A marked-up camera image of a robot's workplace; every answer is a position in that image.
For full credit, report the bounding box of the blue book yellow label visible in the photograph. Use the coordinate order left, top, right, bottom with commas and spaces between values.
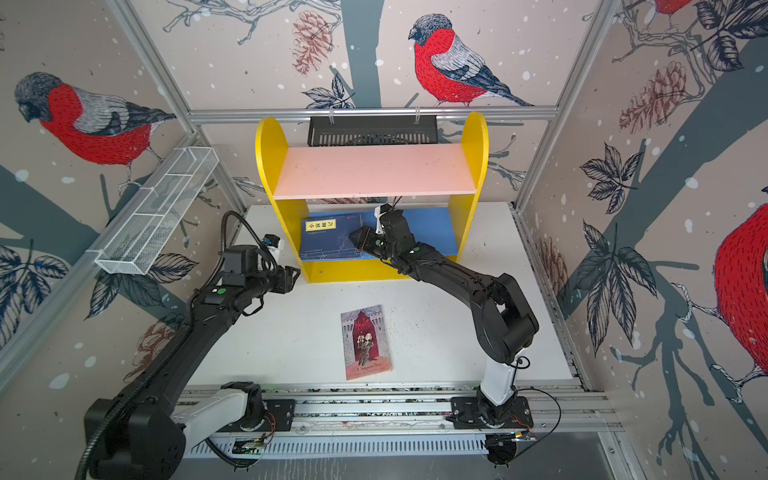
299, 213, 364, 262

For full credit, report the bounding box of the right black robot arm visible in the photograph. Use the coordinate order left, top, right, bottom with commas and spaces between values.
349, 204, 540, 428

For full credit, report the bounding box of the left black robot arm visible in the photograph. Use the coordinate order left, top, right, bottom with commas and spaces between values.
75, 234, 300, 479

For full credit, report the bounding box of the yellow pink blue bookshelf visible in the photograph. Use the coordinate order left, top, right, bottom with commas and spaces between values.
255, 112, 489, 283

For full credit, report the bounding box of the black plastic tray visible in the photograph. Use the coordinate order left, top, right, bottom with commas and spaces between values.
307, 116, 439, 147

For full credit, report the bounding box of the red Hamlet book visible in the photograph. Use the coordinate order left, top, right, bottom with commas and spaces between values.
341, 305, 392, 381

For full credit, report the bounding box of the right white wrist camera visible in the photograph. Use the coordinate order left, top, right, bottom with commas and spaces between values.
374, 203, 391, 235

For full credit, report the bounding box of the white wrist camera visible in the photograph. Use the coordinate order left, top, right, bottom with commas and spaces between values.
374, 203, 391, 235
262, 234, 282, 251

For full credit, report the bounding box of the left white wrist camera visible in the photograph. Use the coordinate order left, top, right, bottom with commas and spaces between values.
262, 234, 282, 251

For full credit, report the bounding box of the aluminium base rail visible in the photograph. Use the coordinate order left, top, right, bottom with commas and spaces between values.
173, 383, 619, 436

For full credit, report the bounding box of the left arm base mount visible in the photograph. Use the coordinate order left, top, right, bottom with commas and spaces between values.
218, 381, 296, 433

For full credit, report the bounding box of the white wire mesh basket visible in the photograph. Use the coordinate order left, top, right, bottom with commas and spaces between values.
95, 146, 219, 275

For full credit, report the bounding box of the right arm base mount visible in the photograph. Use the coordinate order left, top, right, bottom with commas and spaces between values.
446, 395, 534, 430

